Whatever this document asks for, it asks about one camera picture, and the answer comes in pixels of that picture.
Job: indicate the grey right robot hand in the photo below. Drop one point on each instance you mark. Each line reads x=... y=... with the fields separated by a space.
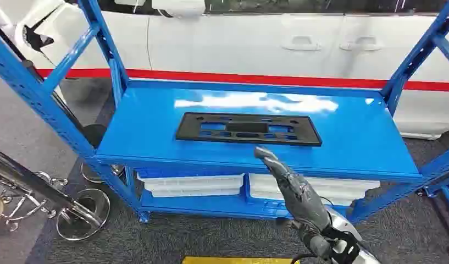
x=300 y=200

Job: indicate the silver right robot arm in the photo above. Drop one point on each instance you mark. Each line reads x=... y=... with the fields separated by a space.
x=343 y=225

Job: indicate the white plastic bin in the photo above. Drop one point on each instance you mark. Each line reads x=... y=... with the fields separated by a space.
x=340 y=189
x=191 y=185

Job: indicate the blue metal shelf rack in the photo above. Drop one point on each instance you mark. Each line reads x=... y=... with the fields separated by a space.
x=155 y=127

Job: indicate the white car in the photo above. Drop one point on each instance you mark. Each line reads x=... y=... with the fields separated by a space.
x=228 y=43

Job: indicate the round chrome stool base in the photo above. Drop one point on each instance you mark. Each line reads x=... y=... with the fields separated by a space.
x=100 y=204
x=90 y=176

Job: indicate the black stool seat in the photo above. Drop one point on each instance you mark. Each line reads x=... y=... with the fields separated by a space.
x=95 y=135

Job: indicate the white car side mirror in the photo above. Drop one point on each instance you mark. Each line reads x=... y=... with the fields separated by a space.
x=178 y=7

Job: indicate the black plastic licence plate frame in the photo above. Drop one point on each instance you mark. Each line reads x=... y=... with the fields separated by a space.
x=188 y=132

